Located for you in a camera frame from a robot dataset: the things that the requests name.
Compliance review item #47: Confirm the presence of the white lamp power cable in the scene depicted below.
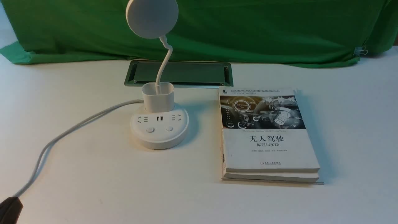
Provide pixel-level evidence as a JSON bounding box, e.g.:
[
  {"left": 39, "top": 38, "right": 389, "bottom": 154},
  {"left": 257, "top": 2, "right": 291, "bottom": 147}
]
[{"left": 14, "top": 99, "right": 144, "bottom": 198}]

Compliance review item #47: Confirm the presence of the white desk lamp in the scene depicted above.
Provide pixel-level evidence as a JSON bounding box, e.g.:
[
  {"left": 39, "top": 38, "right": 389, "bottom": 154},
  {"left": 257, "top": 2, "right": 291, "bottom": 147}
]
[{"left": 126, "top": 0, "right": 189, "bottom": 150}]

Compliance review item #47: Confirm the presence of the green backdrop cloth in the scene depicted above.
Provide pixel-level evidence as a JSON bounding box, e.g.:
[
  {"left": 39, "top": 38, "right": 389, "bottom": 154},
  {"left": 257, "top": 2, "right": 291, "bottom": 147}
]
[{"left": 1, "top": 0, "right": 398, "bottom": 68}]

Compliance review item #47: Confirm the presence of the top white book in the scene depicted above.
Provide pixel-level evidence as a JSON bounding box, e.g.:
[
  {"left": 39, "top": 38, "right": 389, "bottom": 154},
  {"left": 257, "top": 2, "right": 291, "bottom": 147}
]
[{"left": 218, "top": 86, "right": 320, "bottom": 173}]

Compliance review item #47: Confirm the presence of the white book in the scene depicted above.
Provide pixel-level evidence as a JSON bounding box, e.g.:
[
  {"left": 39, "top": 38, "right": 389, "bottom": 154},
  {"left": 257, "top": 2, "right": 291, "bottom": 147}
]
[
  {"left": 221, "top": 153, "right": 324, "bottom": 185},
  {"left": 218, "top": 86, "right": 320, "bottom": 173}
]

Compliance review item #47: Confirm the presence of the bottom white book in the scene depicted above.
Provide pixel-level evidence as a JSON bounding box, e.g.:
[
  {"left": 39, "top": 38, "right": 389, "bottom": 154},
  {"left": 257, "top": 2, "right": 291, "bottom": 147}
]
[{"left": 221, "top": 153, "right": 324, "bottom": 185}]

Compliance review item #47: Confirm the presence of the silver binder clip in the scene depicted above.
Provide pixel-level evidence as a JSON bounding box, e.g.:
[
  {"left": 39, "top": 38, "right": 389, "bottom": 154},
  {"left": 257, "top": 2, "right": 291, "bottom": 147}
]
[{"left": 353, "top": 46, "right": 368, "bottom": 57}]

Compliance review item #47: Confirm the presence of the dark object bottom left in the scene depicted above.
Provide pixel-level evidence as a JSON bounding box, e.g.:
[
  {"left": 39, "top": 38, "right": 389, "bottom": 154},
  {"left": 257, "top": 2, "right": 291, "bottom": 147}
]
[{"left": 0, "top": 197, "right": 24, "bottom": 224}]

